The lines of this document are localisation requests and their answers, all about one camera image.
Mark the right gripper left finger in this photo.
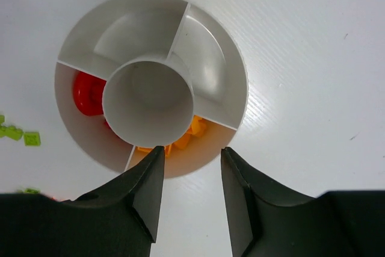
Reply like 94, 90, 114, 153
1, 146, 165, 256

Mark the red half-round lego piece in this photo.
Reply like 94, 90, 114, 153
72, 72, 106, 116

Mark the white divided round container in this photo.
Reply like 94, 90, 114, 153
55, 0, 248, 178

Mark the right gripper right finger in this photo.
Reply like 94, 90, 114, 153
221, 147, 384, 256

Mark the lime flat lego plate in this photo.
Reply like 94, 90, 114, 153
23, 132, 41, 146

